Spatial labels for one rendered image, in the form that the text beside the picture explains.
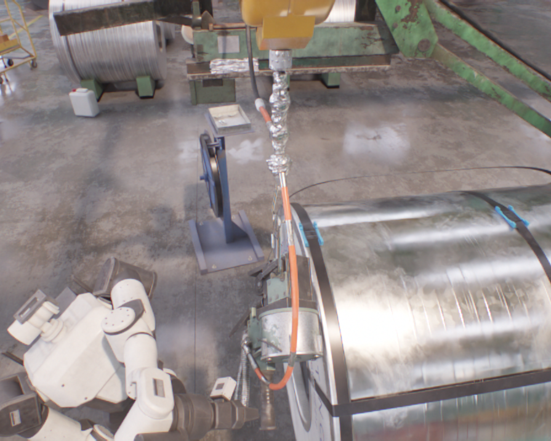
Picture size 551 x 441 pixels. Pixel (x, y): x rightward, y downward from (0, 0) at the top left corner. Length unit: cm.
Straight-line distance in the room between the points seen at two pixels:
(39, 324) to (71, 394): 20
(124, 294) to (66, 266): 237
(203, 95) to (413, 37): 90
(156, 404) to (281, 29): 65
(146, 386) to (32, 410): 52
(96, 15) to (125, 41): 433
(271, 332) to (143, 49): 519
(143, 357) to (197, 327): 185
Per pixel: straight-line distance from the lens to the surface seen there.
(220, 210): 275
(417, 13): 162
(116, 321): 100
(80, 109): 589
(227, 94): 190
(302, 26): 61
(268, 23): 60
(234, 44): 152
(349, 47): 160
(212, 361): 260
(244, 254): 317
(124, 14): 155
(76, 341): 120
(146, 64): 596
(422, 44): 165
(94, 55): 600
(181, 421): 85
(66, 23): 156
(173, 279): 308
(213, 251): 322
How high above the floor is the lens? 218
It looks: 39 degrees down
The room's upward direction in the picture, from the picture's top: straight up
